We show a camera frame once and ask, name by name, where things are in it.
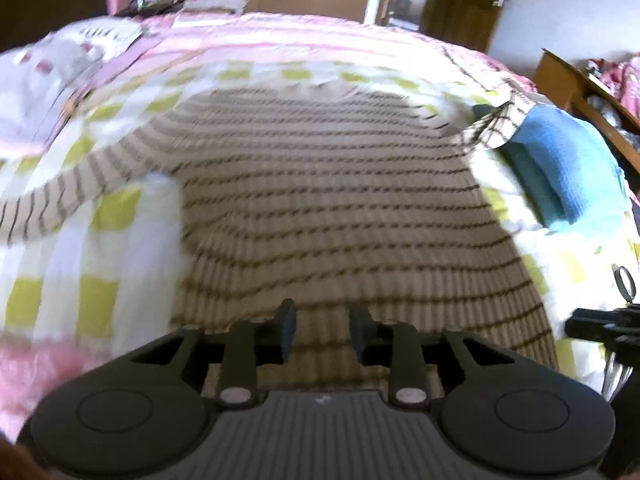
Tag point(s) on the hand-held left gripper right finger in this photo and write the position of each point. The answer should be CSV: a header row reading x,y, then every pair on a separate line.
x,y
358,331

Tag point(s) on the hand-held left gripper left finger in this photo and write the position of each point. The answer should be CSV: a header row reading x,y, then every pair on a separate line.
x,y
288,331

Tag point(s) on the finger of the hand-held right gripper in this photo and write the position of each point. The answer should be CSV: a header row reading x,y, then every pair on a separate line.
x,y
590,324

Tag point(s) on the beige striped knit sweater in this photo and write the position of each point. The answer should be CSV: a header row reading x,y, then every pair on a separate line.
x,y
320,200

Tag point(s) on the blue folded knit sweater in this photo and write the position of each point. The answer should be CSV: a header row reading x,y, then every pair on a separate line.
x,y
565,160

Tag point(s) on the yellow white checked bedsheet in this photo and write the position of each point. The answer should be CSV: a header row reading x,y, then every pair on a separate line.
x,y
100,240

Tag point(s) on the wooden side table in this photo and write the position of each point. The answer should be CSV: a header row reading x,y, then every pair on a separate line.
x,y
590,95

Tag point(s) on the pink fluffy blanket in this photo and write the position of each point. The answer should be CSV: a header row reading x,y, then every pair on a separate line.
x,y
40,375

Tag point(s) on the pink striped quilt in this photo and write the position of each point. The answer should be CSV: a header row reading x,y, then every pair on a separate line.
x,y
280,35

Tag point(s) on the white pink-dotted cloth bag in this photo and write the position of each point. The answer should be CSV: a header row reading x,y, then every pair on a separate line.
x,y
45,80

